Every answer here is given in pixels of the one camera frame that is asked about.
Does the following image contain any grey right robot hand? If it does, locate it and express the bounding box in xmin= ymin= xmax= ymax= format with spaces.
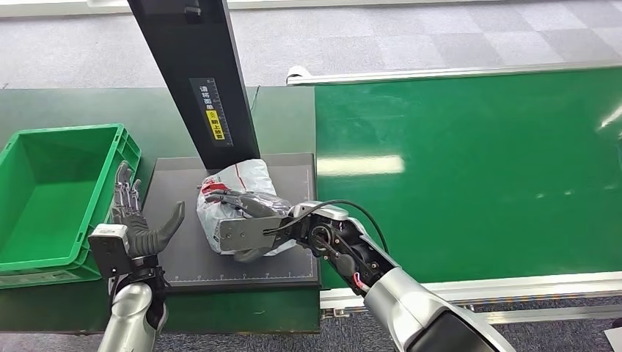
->
xmin=204 ymin=189 xmax=297 ymax=263

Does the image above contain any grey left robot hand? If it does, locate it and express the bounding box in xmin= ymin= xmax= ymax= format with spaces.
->
xmin=110 ymin=161 xmax=186 ymax=258

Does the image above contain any white plastic courier package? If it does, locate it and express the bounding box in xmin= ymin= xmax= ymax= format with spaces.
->
xmin=196 ymin=158 xmax=299 ymax=257

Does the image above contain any white conveyor end cap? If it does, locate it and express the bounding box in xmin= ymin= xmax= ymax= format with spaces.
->
xmin=285 ymin=65 xmax=312 ymax=86

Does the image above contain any green conveyor belt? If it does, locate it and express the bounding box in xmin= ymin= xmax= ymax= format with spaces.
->
xmin=315 ymin=67 xmax=622 ymax=291

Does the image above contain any black weighing platform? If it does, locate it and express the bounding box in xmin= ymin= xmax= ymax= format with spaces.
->
xmin=141 ymin=153 xmax=322 ymax=293

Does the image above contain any green plastic crate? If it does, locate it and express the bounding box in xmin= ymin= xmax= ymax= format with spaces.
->
xmin=0 ymin=123 xmax=142 ymax=290

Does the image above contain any black and yellow label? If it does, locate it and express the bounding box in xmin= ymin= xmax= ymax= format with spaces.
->
xmin=189 ymin=77 xmax=234 ymax=147

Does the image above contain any dark green table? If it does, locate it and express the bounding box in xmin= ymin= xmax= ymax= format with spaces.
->
xmin=0 ymin=86 xmax=322 ymax=335

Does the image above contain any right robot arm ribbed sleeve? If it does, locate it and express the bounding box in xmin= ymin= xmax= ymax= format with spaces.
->
xmin=286 ymin=199 xmax=517 ymax=352

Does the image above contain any black scanner column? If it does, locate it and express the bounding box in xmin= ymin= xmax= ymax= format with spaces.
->
xmin=127 ymin=0 xmax=261 ymax=171

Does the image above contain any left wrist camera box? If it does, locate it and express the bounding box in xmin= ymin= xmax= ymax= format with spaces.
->
xmin=88 ymin=223 xmax=132 ymax=279

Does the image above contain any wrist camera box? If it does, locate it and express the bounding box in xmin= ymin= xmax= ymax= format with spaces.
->
xmin=291 ymin=202 xmax=350 ymax=221
xmin=88 ymin=223 xmax=132 ymax=279

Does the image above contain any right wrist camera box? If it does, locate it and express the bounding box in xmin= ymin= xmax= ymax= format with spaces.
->
xmin=291 ymin=202 xmax=350 ymax=221

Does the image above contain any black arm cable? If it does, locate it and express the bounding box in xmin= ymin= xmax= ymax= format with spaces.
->
xmin=264 ymin=199 xmax=389 ymax=256

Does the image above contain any aluminium conveyor frame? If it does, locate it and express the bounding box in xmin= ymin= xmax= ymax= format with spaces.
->
xmin=285 ymin=60 xmax=622 ymax=326

